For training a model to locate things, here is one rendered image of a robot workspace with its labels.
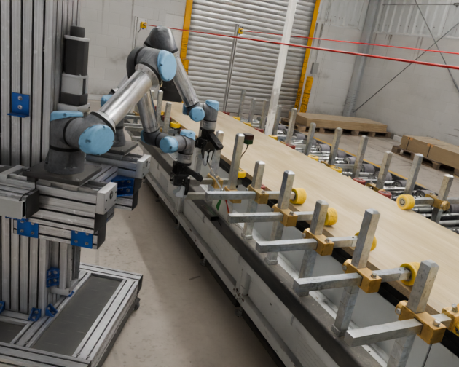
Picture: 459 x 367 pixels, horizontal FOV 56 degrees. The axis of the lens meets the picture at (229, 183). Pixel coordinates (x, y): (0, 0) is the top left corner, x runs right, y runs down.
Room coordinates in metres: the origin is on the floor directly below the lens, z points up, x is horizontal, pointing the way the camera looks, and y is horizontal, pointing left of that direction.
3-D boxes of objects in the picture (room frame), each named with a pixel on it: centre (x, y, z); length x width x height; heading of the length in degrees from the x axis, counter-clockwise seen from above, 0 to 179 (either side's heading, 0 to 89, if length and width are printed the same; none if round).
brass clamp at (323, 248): (1.53, -0.37, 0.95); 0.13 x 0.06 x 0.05; 27
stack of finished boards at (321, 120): (10.43, -2.32, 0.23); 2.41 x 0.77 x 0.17; 119
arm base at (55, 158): (1.62, 0.65, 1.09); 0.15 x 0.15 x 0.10
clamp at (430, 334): (1.09, -0.60, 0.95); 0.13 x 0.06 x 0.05; 27
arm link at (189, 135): (2.05, 0.24, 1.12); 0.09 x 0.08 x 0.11; 149
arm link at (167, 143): (1.97, 0.30, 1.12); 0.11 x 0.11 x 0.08; 59
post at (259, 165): (2.00, -0.13, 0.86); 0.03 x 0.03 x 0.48; 27
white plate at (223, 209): (2.24, 0.02, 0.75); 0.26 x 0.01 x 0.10; 27
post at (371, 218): (1.33, -0.47, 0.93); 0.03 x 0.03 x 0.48; 27
